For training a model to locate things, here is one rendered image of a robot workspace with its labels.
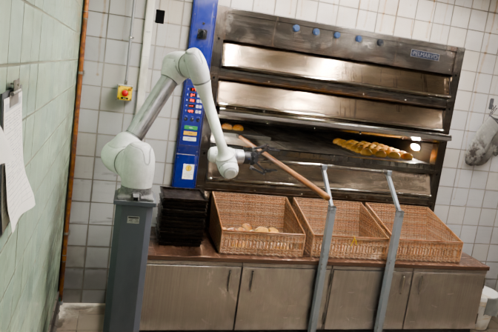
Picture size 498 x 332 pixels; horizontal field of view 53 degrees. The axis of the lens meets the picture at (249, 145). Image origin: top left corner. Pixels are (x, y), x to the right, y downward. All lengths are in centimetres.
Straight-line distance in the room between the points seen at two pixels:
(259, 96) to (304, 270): 120
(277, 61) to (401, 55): 97
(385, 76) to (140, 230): 218
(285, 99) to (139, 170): 142
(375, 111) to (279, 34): 93
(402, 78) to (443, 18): 54
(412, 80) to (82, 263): 270
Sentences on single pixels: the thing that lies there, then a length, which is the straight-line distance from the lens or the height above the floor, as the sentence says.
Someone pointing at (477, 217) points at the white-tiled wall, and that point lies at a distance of 457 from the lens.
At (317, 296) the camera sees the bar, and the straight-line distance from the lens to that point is 335.
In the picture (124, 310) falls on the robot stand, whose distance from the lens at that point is 275.
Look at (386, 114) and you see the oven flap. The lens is 390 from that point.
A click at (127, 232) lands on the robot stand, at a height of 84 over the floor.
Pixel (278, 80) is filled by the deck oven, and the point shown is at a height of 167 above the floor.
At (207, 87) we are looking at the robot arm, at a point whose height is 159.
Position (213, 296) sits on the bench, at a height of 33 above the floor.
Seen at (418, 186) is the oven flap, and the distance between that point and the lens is 416.
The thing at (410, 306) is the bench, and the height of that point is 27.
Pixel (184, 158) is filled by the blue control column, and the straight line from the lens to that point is 342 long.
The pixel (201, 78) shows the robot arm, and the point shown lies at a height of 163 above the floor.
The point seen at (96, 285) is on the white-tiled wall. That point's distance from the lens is 370.
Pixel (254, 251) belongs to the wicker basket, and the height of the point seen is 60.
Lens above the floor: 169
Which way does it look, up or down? 8 degrees down
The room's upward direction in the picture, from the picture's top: 8 degrees clockwise
